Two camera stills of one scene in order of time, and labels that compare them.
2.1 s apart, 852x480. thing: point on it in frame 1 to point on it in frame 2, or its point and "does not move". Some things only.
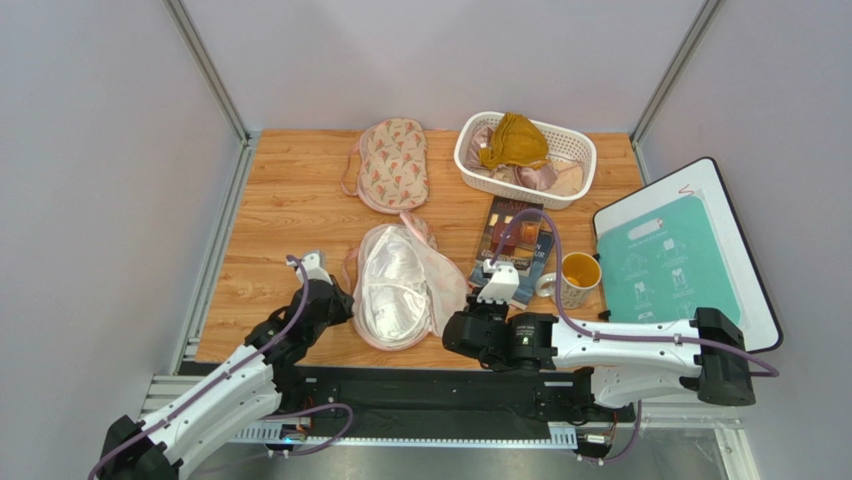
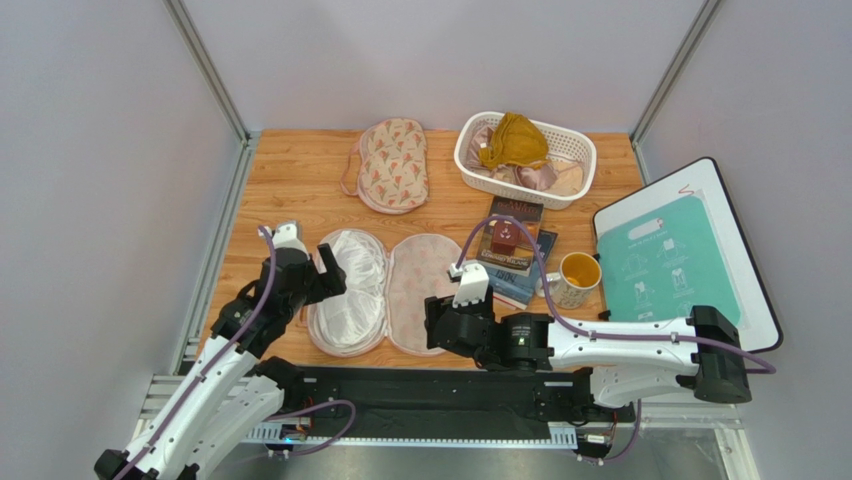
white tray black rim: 676,247 does not move
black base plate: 445,401 does not move
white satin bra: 396,293 to 357,315
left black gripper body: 338,313 to 306,294
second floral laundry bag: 394,166 does not move
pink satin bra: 555,176 does not move
